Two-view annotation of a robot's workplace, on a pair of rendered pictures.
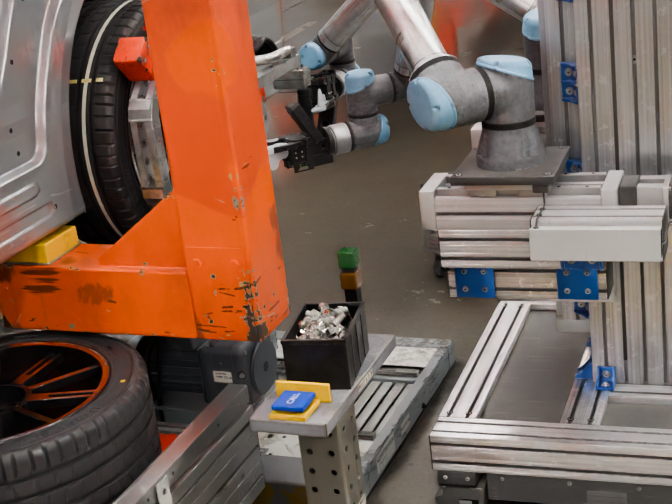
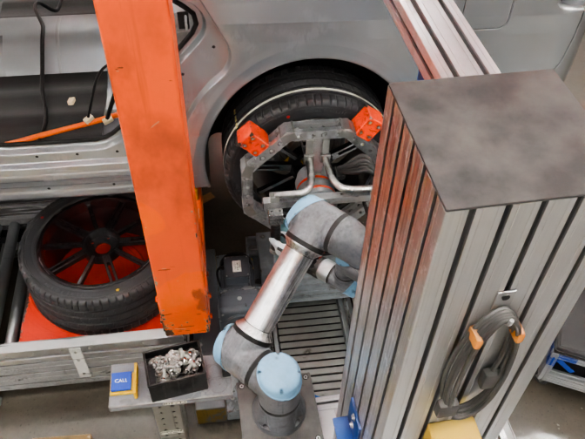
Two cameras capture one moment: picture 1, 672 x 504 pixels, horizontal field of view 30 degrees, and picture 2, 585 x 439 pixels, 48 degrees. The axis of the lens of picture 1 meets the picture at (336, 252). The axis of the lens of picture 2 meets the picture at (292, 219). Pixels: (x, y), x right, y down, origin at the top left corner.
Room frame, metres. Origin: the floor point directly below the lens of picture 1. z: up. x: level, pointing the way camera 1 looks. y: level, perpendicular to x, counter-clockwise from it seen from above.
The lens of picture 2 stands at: (2.16, -1.14, 2.57)
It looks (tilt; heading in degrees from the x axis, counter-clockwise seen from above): 47 degrees down; 57
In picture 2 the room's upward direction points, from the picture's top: 2 degrees clockwise
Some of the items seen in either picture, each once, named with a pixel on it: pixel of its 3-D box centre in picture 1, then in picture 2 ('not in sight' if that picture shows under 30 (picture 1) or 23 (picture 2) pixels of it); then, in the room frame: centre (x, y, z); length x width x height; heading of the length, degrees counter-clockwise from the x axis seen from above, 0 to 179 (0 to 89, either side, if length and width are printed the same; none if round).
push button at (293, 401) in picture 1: (293, 403); (121, 381); (2.28, 0.12, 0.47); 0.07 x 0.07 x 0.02; 66
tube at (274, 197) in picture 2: not in sight; (292, 170); (3.05, 0.24, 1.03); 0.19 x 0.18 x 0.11; 66
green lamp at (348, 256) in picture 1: (348, 258); not in sight; (2.62, -0.03, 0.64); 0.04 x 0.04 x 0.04; 66
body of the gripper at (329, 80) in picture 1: (323, 89); not in sight; (3.38, -0.02, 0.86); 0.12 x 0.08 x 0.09; 157
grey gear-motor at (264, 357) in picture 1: (194, 384); (238, 293); (2.89, 0.40, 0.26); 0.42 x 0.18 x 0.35; 66
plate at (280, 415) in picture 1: (294, 409); (122, 383); (2.28, 0.12, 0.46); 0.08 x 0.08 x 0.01; 66
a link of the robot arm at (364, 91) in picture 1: (367, 92); (351, 265); (3.05, -0.13, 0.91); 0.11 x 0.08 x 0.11; 110
